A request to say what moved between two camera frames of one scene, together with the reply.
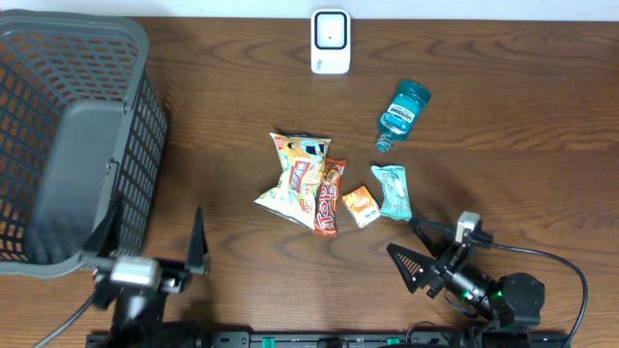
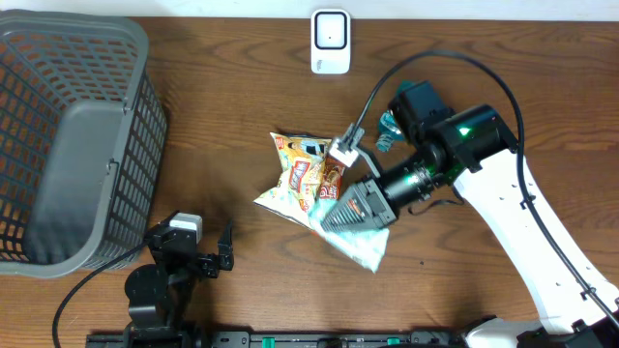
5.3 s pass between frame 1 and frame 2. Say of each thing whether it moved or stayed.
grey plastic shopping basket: stayed
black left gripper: moved
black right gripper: moved
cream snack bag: stayed
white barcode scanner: stayed
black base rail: stayed
